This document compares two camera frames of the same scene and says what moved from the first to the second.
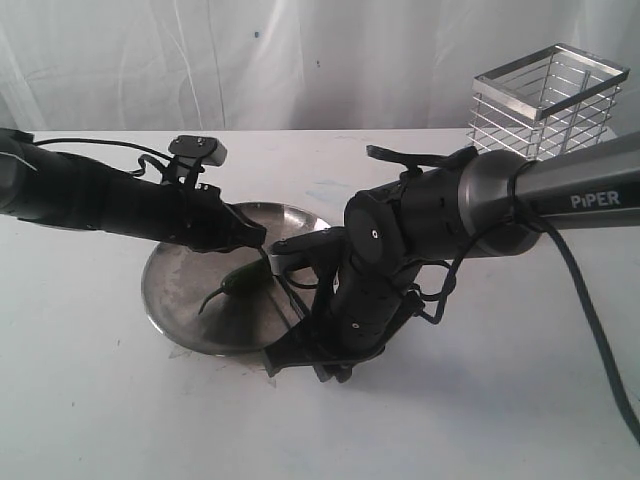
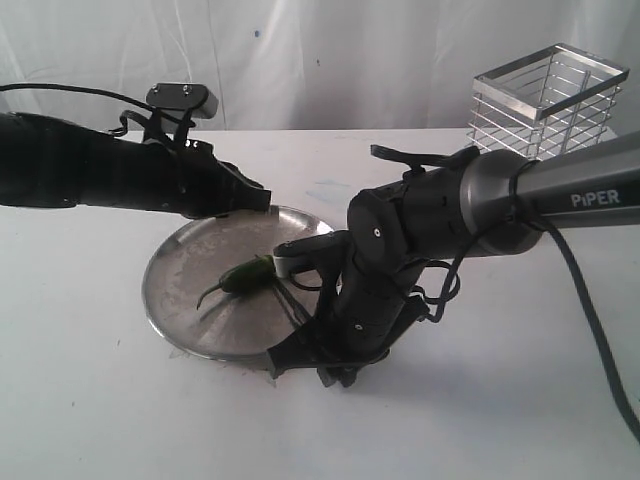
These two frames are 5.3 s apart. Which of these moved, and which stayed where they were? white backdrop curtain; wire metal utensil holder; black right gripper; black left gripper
Moved: black left gripper
Stayed: black right gripper; white backdrop curtain; wire metal utensil holder
